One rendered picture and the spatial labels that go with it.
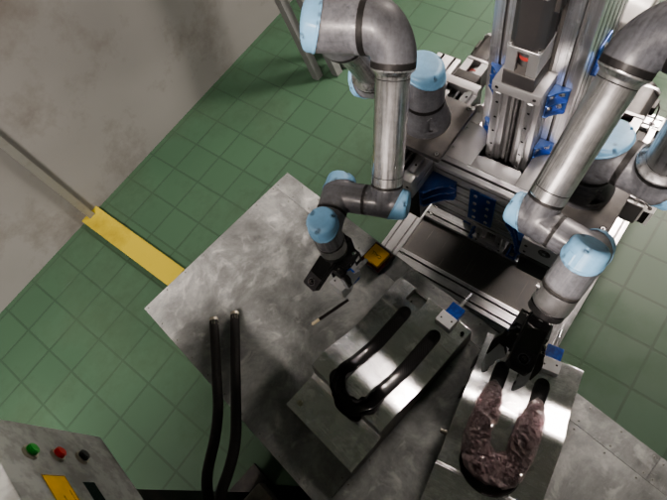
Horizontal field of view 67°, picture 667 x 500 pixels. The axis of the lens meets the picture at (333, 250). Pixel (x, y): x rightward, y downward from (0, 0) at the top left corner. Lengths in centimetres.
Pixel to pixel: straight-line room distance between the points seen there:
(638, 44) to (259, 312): 124
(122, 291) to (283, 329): 150
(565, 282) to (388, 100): 50
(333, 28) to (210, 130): 227
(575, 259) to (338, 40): 62
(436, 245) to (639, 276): 91
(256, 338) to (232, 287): 21
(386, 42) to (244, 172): 204
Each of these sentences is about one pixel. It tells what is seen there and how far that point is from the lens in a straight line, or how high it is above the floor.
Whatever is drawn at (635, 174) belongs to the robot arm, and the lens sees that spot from 133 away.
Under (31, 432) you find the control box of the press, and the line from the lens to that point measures 128.
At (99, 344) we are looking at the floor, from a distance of 293.
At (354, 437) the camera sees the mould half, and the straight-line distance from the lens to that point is 147.
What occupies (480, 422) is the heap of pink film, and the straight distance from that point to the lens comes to 140.
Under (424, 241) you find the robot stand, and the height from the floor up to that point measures 21.
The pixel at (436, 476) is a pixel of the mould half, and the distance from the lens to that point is 140.
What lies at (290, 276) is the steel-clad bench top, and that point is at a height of 80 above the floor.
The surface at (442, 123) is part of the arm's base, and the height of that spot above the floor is 108.
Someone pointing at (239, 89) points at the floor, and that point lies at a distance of 345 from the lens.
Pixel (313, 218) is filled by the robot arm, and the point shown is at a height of 130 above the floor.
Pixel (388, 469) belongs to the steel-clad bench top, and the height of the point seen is 80.
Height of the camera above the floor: 230
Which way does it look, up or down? 62 degrees down
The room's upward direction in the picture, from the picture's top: 24 degrees counter-clockwise
